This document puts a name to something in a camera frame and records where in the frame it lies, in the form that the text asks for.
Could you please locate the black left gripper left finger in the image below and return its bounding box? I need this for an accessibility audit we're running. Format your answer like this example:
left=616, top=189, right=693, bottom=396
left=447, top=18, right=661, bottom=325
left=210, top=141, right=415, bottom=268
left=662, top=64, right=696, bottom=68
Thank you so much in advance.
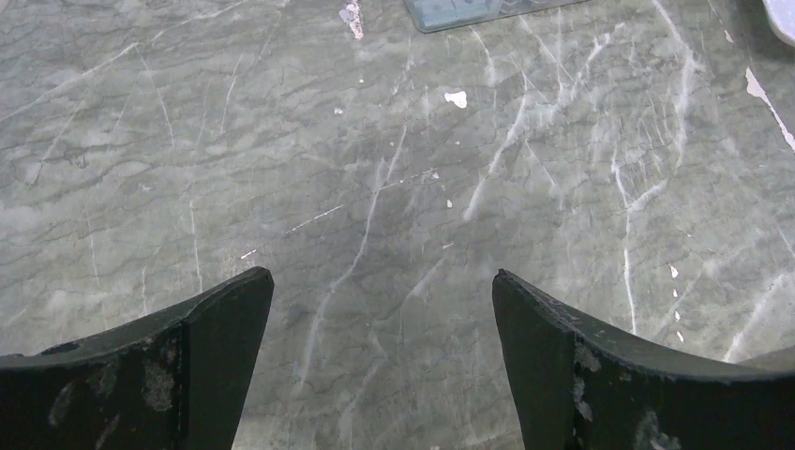
left=1, top=267, right=275, bottom=449

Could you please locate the clear plastic compartment box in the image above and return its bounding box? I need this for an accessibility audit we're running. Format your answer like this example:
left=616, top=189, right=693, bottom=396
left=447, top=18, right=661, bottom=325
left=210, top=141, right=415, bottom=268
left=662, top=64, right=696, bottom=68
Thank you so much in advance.
left=404, top=0, right=583, bottom=34

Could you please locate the white three-tier dessert stand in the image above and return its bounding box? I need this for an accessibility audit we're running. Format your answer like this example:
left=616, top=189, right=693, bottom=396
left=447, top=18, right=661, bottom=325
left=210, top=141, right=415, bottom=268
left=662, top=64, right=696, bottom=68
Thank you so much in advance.
left=763, top=0, right=795, bottom=47

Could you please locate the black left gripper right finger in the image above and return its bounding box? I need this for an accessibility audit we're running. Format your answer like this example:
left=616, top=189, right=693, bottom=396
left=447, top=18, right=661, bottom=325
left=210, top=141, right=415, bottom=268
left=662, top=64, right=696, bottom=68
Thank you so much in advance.
left=492, top=270, right=794, bottom=449

